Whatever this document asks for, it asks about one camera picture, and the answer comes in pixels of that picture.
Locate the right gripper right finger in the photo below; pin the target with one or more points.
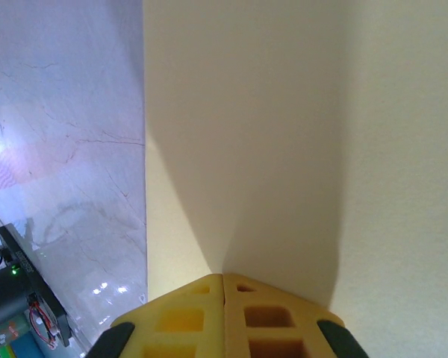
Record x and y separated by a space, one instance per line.
276 324

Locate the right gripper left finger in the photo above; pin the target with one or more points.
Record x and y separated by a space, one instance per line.
179 324

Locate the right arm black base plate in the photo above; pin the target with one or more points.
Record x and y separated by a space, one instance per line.
37 276

